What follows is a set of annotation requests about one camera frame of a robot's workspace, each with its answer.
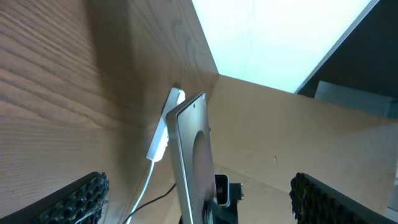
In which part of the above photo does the white power strip cord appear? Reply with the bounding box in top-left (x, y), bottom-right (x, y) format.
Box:
top-left (126, 159), bottom-right (155, 224)

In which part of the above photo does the black USB charging cable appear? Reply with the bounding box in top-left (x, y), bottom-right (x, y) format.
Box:
top-left (122, 182), bottom-right (177, 224)

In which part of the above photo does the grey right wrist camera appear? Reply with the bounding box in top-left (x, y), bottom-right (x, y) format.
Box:
top-left (215, 174), bottom-right (230, 207)

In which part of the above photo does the Galaxy S25 Ultra smartphone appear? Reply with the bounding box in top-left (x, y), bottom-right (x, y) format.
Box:
top-left (166, 92), bottom-right (216, 224)

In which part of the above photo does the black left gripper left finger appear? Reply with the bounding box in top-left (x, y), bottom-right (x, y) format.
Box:
top-left (1, 172), bottom-right (109, 224)

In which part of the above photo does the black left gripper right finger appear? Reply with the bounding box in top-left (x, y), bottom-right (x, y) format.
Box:
top-left (289, 172), bottom-right (397, 224)

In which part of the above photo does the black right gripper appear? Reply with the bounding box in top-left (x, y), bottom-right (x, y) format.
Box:
top-left (178, 182), bottom-right (245, 224)

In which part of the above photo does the white power strip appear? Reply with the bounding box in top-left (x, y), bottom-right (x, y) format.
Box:
top-left (146, 104), bottom-right (176, 162)

